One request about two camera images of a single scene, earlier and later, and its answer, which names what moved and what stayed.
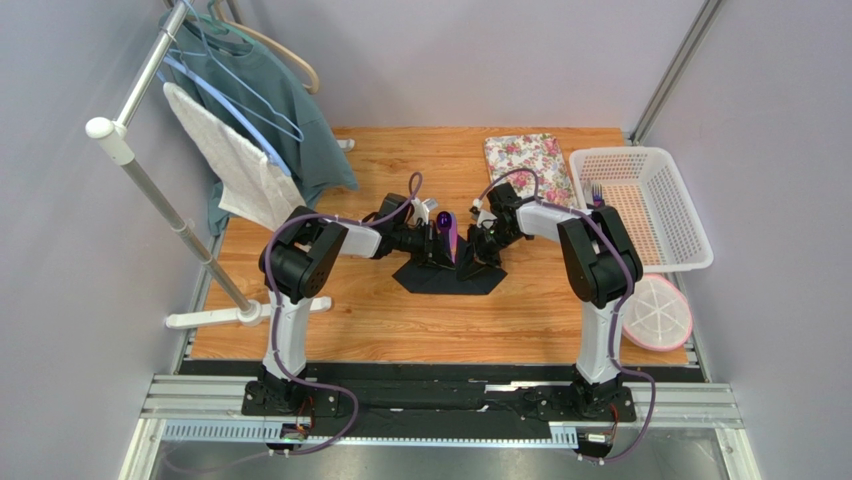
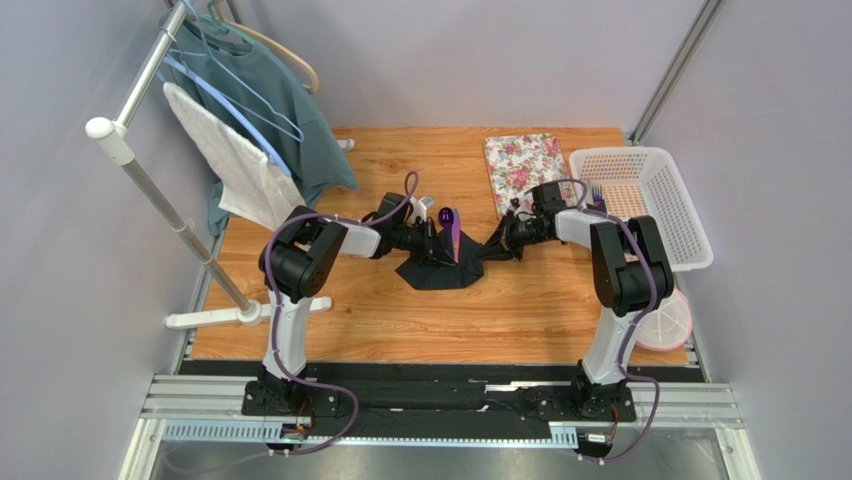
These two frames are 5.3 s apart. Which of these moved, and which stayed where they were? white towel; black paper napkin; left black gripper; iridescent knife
Moved: black paper napkin
Stayed: iridescent knife; white towel; left black gripper
